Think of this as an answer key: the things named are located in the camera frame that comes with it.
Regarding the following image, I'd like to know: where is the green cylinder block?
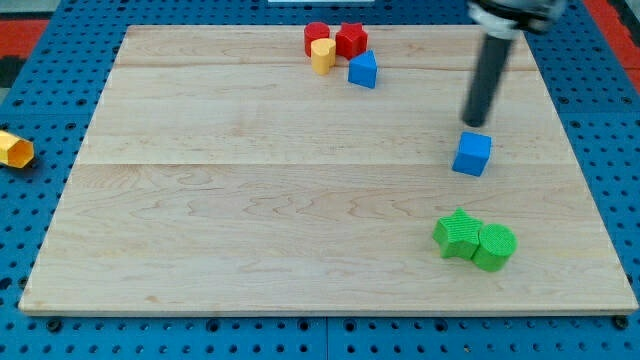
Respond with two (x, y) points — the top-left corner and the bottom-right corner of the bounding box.
(471, 223), (518, 272)

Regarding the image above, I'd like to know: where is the red star block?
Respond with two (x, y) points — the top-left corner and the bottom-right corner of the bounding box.
(335, 22), (368, 60)

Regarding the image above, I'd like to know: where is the blue cube block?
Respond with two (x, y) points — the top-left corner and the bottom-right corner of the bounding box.
(452, 132), (492, 177)

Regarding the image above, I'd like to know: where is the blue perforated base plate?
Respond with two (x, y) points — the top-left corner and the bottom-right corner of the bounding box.
(1, 1), (639, 359)

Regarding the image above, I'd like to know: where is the red cylinder block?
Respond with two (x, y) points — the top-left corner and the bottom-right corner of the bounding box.
(303, 21), (330, 57)

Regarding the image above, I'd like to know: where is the light wooden board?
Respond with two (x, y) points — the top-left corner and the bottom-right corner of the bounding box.
(19, 25), (637, 317)

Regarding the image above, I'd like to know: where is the green star block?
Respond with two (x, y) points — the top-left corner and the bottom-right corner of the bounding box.
(432, 208), (484, 260)

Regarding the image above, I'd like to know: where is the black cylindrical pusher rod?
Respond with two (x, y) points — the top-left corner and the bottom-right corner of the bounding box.
(461, 34), (514, 128)

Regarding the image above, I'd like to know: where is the yellow heart block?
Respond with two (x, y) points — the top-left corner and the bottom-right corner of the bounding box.
(310, 38), (336, 75)

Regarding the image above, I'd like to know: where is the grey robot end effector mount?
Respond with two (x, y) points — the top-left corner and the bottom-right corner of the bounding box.
(467, 0), (566, 40)

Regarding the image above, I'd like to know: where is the yellow hexagon block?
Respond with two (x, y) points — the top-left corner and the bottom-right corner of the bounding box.
(0, 130), (35, 168)

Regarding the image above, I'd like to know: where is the blue triangle block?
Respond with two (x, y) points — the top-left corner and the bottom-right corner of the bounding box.
(347, 50), (378, 89)

